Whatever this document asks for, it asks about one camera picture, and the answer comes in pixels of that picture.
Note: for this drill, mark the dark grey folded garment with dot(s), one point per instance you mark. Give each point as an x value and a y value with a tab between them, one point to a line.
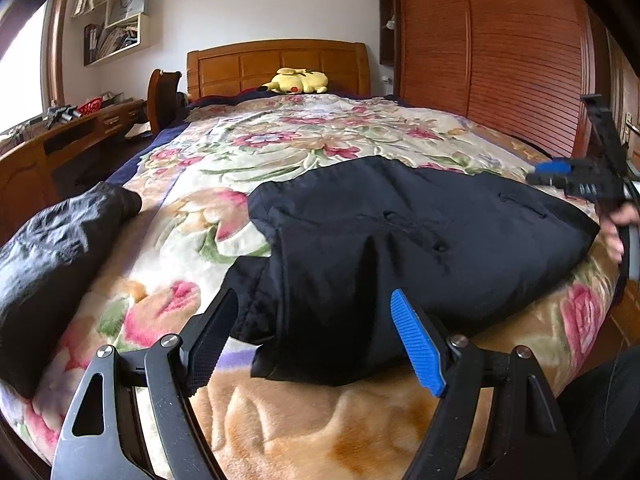
50	260

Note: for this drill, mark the dark cloth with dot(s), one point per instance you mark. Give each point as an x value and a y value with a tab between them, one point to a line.
220	100

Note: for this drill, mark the window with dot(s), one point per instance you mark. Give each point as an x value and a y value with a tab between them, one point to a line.
25	75

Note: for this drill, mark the person's dark trouser leg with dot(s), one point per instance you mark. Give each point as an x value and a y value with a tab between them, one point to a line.
605	410

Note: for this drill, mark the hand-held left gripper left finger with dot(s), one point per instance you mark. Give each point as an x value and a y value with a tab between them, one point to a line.
210	347

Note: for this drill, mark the wooden slatted wardrobe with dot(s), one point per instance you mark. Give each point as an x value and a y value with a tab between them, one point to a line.
500	35

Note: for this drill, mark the black coat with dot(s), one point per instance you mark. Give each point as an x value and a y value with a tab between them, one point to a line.
400	210

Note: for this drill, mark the narrow wooden shelf unit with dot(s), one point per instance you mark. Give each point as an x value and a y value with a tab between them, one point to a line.
387	10

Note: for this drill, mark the wooden desk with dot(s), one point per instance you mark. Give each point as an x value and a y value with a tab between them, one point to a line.
25	170

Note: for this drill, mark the wooden bed headboard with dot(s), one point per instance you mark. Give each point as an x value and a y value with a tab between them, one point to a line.
225	67

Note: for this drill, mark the person's right hand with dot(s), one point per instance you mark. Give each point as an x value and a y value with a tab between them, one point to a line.
617	245

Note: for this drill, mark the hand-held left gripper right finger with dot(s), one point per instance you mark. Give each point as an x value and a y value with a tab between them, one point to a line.
417	342

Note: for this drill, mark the floral blanket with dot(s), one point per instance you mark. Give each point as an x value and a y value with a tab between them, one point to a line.
300	130

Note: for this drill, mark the yellow plush toy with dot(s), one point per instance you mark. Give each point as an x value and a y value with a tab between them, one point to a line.
295	80

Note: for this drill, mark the white wall shelf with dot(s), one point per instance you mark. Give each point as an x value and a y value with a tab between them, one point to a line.
145	30

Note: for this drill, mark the red basket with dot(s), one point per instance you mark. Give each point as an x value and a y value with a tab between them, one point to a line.
90	106

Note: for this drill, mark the grey toy model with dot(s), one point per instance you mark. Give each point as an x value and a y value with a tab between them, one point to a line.
60	115

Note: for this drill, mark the wooden chair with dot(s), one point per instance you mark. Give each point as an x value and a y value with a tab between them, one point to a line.
162	95

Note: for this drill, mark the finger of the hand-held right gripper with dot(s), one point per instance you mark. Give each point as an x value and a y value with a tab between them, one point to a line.
547	179
552	165

